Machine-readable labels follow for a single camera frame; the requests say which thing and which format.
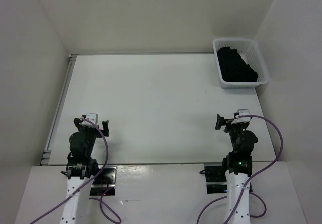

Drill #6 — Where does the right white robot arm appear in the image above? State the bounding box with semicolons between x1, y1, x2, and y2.
215;109;258;223

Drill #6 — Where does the white plastic basket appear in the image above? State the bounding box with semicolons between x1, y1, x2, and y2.
212;37;269;89

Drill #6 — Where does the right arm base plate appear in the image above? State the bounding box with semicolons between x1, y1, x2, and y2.
199;163;228;194

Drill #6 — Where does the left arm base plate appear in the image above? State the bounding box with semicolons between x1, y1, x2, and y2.
90;166;117;197

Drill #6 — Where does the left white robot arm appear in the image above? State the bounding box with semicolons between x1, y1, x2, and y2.
60;113;109;223

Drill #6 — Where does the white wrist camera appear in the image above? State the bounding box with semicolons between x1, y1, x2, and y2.
232;109;251;124
80;113;98;128

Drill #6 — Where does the aluminium table edge rail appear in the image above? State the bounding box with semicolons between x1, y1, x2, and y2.
40;54;78;166

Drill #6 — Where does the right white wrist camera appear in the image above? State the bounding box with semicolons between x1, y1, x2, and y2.
232;109;251;124

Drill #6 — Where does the black tank top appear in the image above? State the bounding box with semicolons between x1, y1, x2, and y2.
217;47;258;82

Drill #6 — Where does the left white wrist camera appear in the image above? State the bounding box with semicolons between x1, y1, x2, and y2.
80;113;98;128

